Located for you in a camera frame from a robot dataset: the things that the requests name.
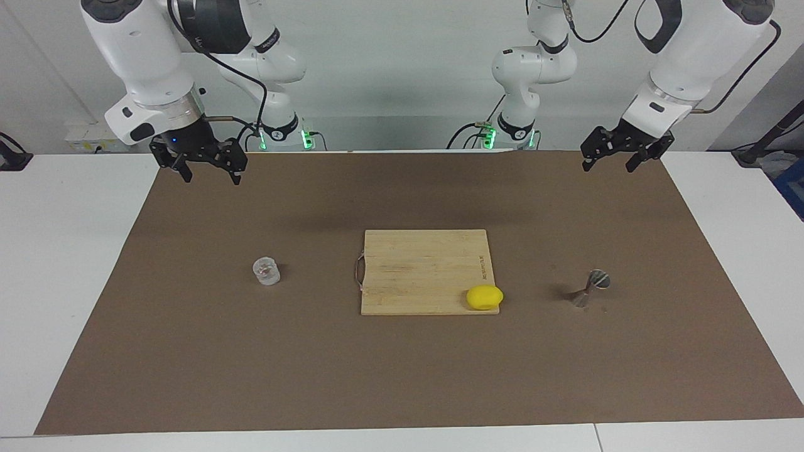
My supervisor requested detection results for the stainless steel jigger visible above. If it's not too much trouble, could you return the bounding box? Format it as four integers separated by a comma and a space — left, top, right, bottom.
568, 269, 611, 309

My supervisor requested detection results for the black clamp stand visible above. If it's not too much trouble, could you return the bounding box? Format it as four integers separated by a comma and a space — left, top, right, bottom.
0, 132, 33, 171

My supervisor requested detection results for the white power strip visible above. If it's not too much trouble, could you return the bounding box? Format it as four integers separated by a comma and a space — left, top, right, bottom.
65, 122, 129, 153

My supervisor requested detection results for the bamboo cutting board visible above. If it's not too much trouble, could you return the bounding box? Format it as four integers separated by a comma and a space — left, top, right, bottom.
360, 229, 501, 316

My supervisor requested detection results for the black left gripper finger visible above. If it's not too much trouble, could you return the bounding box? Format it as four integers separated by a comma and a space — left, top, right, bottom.
580, 127, 619, 172
625, 141, 668, 173

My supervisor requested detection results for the yellow lemon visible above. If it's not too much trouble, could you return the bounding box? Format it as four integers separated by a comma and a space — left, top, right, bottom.
466, 284, 504, 311

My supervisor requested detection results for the small clear glass cup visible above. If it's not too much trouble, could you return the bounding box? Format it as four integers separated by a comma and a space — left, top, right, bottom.
253, 256, 281, 287

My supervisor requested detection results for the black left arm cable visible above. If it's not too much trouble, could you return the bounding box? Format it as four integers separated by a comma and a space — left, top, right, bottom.
562, 0, 783, 115

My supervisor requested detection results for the black base cable bundle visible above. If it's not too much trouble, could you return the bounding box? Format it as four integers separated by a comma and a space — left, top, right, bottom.
446, 94, 506, 150

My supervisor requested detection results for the blue box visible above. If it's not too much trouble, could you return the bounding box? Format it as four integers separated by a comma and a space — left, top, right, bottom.
771, 157, 804, 220

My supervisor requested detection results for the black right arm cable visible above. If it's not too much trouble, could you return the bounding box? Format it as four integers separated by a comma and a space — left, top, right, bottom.
165, 0, 269, 151

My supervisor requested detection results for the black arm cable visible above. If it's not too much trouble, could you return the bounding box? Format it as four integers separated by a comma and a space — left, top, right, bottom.
562, 0, 783, 115
165, 0, 269, 151

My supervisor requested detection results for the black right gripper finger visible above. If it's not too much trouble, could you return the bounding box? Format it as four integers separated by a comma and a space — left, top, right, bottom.
217, 139, 247, 186
151, 141, 194, 183

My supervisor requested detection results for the brown table mat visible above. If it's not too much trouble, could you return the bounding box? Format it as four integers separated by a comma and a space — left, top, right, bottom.
35, 151, 804, 436

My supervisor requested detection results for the black tripod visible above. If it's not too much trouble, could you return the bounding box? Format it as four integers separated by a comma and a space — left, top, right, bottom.
732, 100, 804, 167

